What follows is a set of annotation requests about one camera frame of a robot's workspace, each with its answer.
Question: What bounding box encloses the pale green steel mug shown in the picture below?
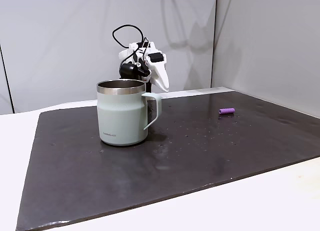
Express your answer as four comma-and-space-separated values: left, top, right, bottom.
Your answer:
96, 78, 163, 147

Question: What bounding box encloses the black rubber mat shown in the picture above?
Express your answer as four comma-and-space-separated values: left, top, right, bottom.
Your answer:
15, 91, 320, 231

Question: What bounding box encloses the black oval camera box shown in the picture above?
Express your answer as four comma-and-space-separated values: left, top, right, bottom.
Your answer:
119, 62, 138, 80

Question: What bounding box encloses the black camera cable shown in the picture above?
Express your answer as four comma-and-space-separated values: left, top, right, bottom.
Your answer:
112, 24, 151, 70

